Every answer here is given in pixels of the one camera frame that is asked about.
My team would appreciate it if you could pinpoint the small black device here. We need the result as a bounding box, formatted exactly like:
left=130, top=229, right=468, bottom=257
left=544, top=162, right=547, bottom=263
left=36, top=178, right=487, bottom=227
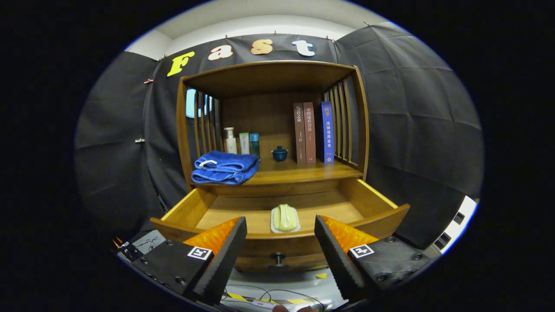
left=114, top=237, right=144, bottom=262

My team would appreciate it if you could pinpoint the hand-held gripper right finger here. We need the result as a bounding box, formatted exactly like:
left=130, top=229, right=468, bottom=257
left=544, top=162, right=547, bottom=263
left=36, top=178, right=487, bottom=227
left=314, top=214, right=432, bottom=304

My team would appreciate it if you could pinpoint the dark brown book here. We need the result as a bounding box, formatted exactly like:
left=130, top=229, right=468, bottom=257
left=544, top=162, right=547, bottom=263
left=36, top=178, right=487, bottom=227
left=293, top=102, right=307, bottom=164

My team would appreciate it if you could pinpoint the wooden drawer with black knob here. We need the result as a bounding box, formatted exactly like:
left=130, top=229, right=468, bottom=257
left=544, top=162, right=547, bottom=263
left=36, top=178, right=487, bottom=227
left=150, top=178, right=411, bottom=273

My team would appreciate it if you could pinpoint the black floor cable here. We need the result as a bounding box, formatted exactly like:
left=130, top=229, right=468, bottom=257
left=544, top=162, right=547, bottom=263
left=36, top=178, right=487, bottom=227
left=221, top=284, right=326, bottom=312

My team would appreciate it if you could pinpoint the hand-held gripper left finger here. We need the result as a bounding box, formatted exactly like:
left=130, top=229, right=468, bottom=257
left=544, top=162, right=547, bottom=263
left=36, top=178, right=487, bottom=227
left=132, top=216, right=248, bottom=305

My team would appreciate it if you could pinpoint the green soap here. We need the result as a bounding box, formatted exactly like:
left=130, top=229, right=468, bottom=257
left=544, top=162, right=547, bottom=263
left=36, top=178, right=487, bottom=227
left=273, top=204, right=298, bottom=232

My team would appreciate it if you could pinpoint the white pump bottle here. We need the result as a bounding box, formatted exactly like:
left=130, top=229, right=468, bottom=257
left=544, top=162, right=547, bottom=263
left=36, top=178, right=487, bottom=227
left=223, top=127, right=238, bottom=155

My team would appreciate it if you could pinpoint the blue book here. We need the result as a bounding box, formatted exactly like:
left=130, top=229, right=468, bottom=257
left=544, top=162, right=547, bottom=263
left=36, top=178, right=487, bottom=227
left=321, top=101, right=335, bottom=164

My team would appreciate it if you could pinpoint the wooden countertop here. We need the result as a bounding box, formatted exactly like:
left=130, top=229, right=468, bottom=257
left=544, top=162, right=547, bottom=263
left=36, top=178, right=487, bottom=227
left=191, top=157, right=364, bottom=187

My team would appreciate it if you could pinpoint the black backdrop cloth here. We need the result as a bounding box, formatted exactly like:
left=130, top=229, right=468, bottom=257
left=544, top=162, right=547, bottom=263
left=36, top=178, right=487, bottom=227
left=74, top=23, right=485, bottom=250

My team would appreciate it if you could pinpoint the brown wooden cabinet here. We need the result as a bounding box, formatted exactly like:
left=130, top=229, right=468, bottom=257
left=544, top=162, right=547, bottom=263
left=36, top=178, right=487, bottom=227
left=150, top=60, right=411, bottom=273

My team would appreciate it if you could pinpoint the folded blue towel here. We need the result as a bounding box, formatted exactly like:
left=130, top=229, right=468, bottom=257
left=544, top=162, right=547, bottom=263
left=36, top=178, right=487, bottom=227
left=191, top=150, right=260, bottom=185

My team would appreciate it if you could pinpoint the reddish brown book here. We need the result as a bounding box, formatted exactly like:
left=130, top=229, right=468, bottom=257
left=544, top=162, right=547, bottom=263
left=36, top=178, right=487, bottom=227
left=303, top=102, right=317, bottom=164

